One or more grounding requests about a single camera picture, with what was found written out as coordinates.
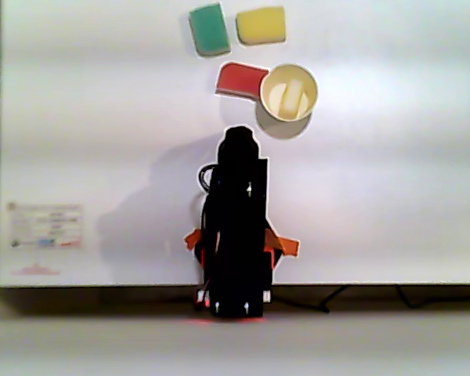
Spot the small yellow sponge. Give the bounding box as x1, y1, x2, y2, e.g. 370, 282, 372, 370
277, 79, 306, 119

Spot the white paper cup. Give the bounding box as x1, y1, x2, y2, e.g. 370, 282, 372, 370
255, 63, 320, 141

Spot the red sponge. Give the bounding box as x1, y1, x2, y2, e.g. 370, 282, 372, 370
214, 62, 270, 101

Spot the orange table clamp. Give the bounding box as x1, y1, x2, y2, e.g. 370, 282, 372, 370
183, 228, 204, 251
264, 229, 301, 259

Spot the green sponge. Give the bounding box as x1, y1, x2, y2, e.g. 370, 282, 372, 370
188, 2, 232, 59

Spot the large yellow sponge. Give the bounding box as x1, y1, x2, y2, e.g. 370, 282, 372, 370
235, 5, 287, 47

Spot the printed sticker label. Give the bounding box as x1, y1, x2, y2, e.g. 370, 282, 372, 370
6, 201, 84, 250

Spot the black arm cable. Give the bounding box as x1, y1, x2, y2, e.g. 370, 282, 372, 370
197, 163, 219, 195

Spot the black cable under table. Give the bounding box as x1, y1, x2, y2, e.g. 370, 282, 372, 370
273, 285, 349, 314
394, 285, 470, 309

